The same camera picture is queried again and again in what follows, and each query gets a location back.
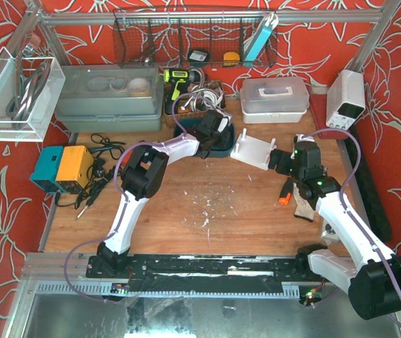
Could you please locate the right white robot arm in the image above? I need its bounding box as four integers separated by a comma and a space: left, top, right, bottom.
269, 136, 401, 320

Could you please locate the teal box device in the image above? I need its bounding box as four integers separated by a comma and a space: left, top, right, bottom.
30, 146, 65, 193

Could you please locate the blue white flat box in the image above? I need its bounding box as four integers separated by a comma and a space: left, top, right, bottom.
243, 12, 279, 67

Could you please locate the white peg board fixture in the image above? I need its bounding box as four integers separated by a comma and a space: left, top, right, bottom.
229, 128, 276, 170

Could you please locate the black round tin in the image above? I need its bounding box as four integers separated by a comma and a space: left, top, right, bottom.
187, 49, 210, 68

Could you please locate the clear acrylic box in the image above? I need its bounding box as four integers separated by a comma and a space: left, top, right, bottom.
0, 49, 65, 142

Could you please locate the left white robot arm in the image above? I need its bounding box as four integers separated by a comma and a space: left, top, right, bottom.
96, 110, 231, 273

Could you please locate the red book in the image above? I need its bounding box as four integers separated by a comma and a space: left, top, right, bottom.
310, 94, 348, 140

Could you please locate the black cable duct strip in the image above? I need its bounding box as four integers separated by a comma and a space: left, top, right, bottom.
349, 127, 393, 243

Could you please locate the yellow green cordless drill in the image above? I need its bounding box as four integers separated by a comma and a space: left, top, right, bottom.
163, 68, 203, 107

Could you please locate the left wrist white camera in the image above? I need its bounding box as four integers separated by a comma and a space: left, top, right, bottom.
217, 116, 229, 133

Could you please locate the black wire basket shelf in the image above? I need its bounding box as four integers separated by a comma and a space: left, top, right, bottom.
113, 6, 277, 68

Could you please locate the white coiled cable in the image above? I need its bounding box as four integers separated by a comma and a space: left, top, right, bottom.
181, 87, 224, 112

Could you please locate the white plastic storage box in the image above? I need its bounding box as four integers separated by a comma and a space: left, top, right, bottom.
240, 77, 310, 124

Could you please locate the wicker basket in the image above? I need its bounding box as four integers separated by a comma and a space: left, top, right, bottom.
164, 80, 226, 127

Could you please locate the orange black screwdriver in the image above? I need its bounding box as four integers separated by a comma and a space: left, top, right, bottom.
279, 177, 293, 206

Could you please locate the grey plastic toolbox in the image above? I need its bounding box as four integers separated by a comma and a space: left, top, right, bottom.
55, 65, 164, 133

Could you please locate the yellow soldering station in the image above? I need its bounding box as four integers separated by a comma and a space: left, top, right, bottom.
56, 145, 94, 194

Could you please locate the black cable bundle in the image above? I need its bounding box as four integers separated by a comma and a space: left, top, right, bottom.
55, 132, 127, 220

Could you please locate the white power supply unit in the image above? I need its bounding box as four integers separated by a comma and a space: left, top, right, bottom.
326, 70, 365, 130

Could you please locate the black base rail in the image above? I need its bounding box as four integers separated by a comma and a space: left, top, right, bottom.
86, 254, 324, 294

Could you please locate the yellow tape measure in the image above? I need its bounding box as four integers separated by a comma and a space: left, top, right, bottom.
223, 51, 241, 68

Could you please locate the teal plastic tray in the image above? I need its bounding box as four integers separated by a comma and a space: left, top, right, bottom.
179, 118, 236, 159

